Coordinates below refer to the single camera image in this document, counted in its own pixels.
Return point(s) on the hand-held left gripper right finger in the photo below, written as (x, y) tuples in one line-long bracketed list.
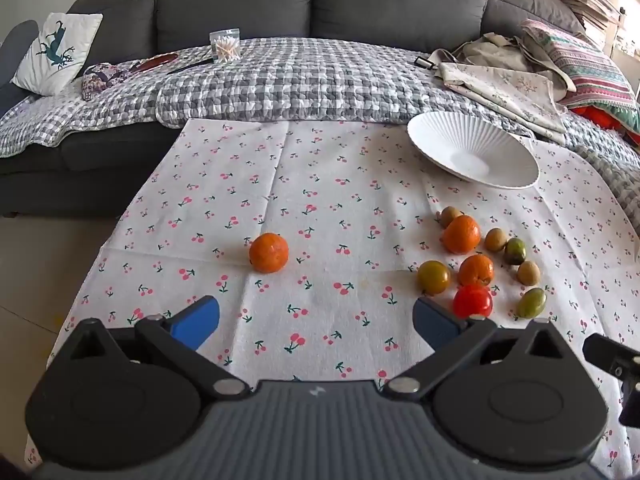
[(434, 325)]

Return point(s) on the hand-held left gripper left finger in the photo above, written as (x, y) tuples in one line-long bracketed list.
[(196, 321)]

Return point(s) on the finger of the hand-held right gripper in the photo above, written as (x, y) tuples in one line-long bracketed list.
[(607, 352)]

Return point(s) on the red tomato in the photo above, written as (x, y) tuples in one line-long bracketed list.
[(472, 301)]

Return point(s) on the yellow tomato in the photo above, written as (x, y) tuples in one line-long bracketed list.
[(433, 277)]

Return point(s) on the orange mandarin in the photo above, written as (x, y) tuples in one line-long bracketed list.
[(475, 270), (268, 252), (461, 234)]

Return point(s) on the green tomato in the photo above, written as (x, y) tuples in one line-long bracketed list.
[(530, 303), (514, 251)]

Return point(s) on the small brown round fruit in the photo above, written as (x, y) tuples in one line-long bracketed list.
[(528, 272), (496, 239), (450, 216)]

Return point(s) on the white ribbed plate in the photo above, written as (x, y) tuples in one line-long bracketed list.
[(470, 150)]

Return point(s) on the cherry print tablecloth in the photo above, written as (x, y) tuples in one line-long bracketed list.
[(325, 200)]

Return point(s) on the red cloth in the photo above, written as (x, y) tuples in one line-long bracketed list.
[(610, 125)]

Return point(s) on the beige floral cloth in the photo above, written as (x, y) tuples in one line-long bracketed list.
[(505, 90)]

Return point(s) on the black stick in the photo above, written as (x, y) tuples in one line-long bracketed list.
[(190, 65)]

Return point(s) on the floral fabric pouch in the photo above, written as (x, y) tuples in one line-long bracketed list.
[(102, 80)]

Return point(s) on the grey checkered quilt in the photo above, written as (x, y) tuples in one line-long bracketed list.
[(300, 80)]

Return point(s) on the dark red tray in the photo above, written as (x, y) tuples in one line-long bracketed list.
[(155, 61)]

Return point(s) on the small black white object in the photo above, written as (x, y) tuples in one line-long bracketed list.
[(425, 61)]

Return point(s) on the clear cotton swab box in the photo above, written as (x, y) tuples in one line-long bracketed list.
[(225, 47)]

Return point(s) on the beige canvas bag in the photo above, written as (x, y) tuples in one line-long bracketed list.
[(500, 50)]

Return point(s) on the striped patterned pillow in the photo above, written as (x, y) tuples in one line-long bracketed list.
[(585, 65)]

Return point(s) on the white deer print pillow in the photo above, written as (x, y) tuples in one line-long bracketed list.
[(80, 30)]

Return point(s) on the stack of newspapers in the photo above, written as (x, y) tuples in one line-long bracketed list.
[(585, 2)]

